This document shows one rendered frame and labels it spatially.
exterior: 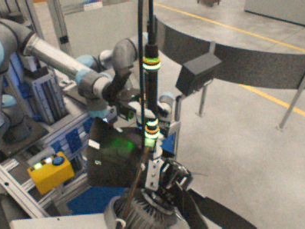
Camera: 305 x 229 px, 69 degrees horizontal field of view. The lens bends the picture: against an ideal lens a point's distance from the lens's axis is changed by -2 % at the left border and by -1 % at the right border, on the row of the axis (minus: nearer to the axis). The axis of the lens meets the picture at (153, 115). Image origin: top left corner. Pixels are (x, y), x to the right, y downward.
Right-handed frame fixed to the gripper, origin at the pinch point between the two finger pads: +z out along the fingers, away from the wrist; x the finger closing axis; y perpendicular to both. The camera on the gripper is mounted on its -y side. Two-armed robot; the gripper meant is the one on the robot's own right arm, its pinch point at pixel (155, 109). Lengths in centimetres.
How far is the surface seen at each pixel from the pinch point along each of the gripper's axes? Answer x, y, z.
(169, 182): 4.4, 23.6, 9.3
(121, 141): 9.6, 9.2, -5.7
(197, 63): -71, 22, -25
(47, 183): 27, 43, -38
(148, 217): 15.7, 29.1, 9.6
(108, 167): 19.3, 8.3, -0.8
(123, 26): -140, 47, -159
